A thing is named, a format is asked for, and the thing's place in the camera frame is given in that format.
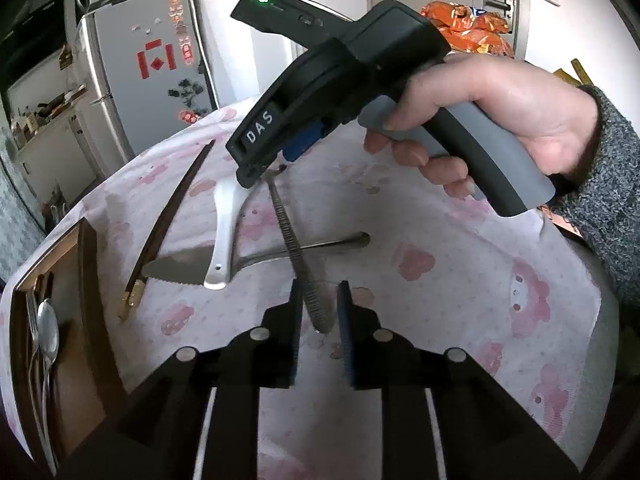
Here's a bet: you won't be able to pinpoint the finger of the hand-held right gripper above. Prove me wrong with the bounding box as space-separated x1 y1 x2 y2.
280 121 327 162
234 151 289 189

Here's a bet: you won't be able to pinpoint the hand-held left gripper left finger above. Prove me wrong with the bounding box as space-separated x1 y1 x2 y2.
55 279 305 480

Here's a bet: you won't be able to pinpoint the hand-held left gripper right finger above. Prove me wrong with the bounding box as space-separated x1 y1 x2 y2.
337 280 587 480

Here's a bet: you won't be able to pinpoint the metal serrated tongs piece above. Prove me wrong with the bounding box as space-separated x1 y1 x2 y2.
265 167 335 335

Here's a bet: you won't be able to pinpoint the white ceramic spoon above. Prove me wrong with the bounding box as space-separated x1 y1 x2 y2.
202 177 251 292

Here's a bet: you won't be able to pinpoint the metal cake server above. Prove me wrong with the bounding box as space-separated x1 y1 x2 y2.
141 231 372 288

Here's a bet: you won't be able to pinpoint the wooden tray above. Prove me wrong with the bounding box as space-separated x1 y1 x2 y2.
10 217 128 480

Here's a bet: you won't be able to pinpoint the metal spoon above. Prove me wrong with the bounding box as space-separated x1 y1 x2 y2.
36 297 61 441

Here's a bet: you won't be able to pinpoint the metal fork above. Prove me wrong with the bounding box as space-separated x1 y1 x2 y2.
25 287 51 461

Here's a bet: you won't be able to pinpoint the person's right forearm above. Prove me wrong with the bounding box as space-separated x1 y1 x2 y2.
547 85 640 306

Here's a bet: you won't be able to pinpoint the person's right hand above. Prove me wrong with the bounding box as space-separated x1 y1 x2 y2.
364 52 602 201

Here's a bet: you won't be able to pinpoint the orange snack bag pile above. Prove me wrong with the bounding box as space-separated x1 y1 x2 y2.
419 1 516 58

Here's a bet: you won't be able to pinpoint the grey refrigerator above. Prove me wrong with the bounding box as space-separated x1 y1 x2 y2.
75 0 219 158

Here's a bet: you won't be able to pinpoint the white kitchen cabinet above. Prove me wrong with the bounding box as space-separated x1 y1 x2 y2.
0 80 101 211

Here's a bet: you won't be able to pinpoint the plastic bags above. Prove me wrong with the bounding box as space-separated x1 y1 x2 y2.
42 185 68 231

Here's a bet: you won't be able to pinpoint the patterned sliding door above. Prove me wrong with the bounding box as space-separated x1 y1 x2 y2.
0 140 46 281

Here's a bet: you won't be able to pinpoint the black range hood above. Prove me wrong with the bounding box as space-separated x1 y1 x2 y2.
0 0 68 106

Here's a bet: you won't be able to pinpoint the door handle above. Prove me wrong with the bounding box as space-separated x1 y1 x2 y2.
482 0 516 36

